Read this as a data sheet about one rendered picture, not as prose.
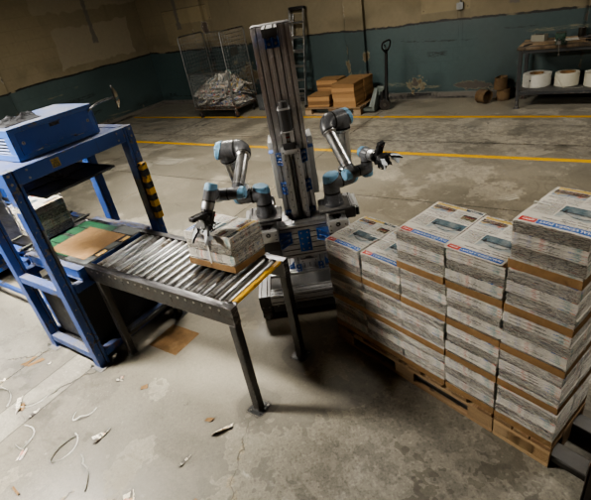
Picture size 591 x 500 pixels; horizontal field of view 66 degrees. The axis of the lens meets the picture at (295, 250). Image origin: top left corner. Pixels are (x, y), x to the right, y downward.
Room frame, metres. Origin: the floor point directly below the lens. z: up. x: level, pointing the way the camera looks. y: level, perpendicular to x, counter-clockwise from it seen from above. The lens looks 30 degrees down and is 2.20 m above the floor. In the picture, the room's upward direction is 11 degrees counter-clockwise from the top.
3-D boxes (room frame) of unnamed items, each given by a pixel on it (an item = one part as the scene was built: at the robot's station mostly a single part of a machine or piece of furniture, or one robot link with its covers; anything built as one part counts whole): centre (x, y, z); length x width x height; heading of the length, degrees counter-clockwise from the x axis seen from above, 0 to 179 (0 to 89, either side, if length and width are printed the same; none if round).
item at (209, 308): (2.38, 0.91, 0.74); 1.34 x 0.05 x 0.12; 52
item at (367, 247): (2.10, -0.68, 0.42); 1.17 x 0.39 x 0.83; 34
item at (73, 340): (3.20, 1.56, 0.38); 0.94 x 0.69 x 0.63; 142
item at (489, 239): (1.75, -0.91, 1.06); 0.37 x 0.28 x 0.01; 126
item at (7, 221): (3.90, 2.45, 0.75); 1.53 x 0.64 x 0.10; 52
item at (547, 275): (1.51, -1.09, 0.63); 0.38 x 0.29 x 0.97; 124
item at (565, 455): (1.59, -0.89, 0.05); 1.05 x 0.10 x 0.04; 34
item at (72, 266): (3.20, 1.56, 0.75); 0.70 x 0.65 x 0.10; 52
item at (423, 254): (2.00, -0.75, 0.95); 0.38 x 0.29 x 0.23; 125
